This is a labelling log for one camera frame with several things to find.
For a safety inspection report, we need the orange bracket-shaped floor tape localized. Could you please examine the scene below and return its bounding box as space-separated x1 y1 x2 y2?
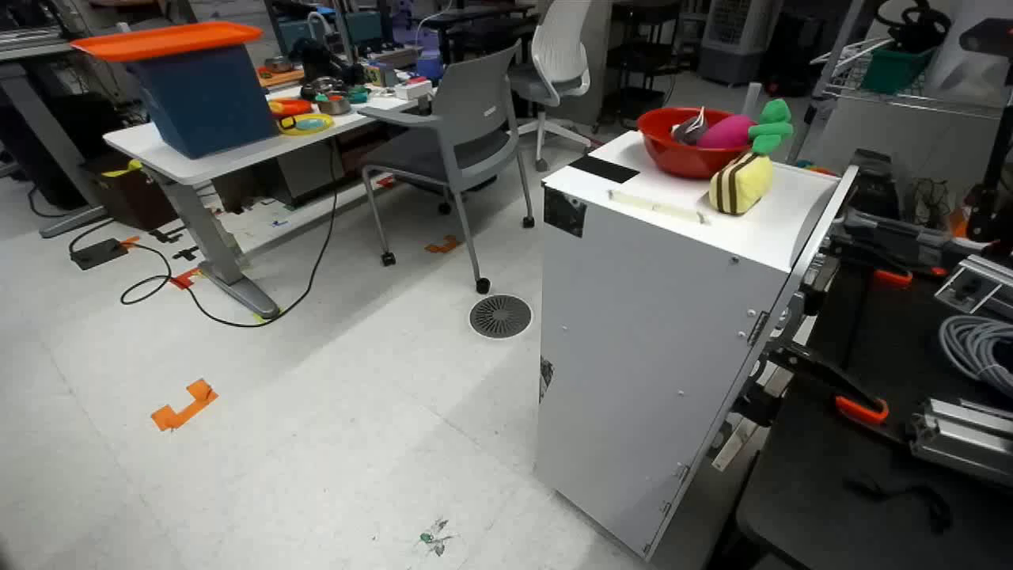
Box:
149 378 222 435

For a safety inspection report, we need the aluminium extrusion bar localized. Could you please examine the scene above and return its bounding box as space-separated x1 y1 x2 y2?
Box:
906 396 1013 488

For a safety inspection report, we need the white office chair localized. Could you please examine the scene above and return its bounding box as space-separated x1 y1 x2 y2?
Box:
510 0 599 172

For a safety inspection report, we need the black perforated table board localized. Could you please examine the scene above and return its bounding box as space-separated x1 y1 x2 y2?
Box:
736 263 1013 570

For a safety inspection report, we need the black power adapter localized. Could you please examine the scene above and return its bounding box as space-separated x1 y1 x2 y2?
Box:
68 233 131 272

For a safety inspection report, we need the green plastic bin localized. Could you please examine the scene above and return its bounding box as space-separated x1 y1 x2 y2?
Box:
859 43 938 95

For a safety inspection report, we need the white toy cupboard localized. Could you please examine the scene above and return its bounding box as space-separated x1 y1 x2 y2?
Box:
533 128 861 565

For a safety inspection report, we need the blue storage bin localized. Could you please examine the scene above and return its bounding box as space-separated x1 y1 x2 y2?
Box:
127 41 282 161

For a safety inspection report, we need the purple radish plush toy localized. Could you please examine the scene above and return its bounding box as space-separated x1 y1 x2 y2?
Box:
696 95 797 158

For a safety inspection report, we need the black floor cable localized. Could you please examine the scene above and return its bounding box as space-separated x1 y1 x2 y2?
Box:
117 135 350 333

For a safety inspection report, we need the round grey floor drain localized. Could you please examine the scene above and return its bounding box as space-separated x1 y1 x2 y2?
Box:
464 292 536 341

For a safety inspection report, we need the silver square metal frame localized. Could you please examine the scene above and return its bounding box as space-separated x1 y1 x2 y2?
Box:
932 249 1013 322

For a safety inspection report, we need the grey office chair on casters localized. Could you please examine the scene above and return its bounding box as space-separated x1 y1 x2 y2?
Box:
360 7 539 298

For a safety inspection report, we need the grey coiled cable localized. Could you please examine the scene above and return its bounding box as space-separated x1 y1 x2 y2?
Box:
938 311 1013 398

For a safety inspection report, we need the orange bin lid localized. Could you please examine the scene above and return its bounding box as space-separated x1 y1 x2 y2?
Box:
71 16 267 64

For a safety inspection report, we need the orange yellow toy pile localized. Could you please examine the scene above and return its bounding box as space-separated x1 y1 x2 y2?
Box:
267 95 338 135

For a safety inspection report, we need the grey utensil in bowl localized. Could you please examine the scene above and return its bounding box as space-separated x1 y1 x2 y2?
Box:
669 107 713 149

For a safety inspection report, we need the red plastic bowl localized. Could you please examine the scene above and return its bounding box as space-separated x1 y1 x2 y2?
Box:
636 103 755 184

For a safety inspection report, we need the white desk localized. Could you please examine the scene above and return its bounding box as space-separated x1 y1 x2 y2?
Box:
102 90 438 321

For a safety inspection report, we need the yellow striped plush toy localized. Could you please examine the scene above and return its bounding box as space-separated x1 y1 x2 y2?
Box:
707 149 775 218

